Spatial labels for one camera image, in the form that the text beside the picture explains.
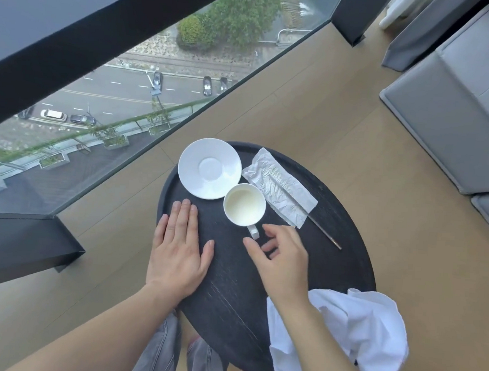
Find white ceramic cup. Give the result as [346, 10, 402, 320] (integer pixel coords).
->
[221, 182, 268, 241]

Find grey sofa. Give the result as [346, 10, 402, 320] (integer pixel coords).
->
[373, 0, 489, 197]

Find person's right hand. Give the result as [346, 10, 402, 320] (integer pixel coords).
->
[238, 222, 316, 311]

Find person's left hand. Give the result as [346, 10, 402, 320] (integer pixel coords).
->
[144, 197, 219, 304]

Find black window post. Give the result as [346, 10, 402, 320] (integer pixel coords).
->
[330, 0, 397, 50]

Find black window beam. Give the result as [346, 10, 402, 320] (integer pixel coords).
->
[0, 0, 246, 150]

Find grey curtain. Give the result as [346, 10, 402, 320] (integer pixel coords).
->
[381, 0, 484, 78]

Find white car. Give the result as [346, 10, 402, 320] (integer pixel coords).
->
[40, 109, 68, 122]

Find white paper napkin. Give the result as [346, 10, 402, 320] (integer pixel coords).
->
[238, 146, 322, 230]

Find white sheer curtain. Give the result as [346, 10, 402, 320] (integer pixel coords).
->
[380, 0, 422, 31]

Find person's grey jeans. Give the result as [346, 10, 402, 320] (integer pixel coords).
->
[128, 307, 233, 371]

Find white crumpled cloth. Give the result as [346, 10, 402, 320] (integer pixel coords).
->
[261, 283, 413, 371]

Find black window sill frame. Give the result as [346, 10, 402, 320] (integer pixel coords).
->
[0, 211, 88, 301]

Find white ceramic saucer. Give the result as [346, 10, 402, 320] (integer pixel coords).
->
[176, 136, 245, 203]

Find thin metal stirring stick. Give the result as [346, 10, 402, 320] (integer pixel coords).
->
[265, 173, 347, 250]

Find person's right forearm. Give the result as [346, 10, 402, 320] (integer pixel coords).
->
[262, 296, 325, 371]

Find milk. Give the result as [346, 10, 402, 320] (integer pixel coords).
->
[226, 186, 264, 219]

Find person's left forearm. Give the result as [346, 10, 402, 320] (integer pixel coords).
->
[4, 273, 188, 371]

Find green trees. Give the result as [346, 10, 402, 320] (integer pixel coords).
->
[176, 0, 282, 56]

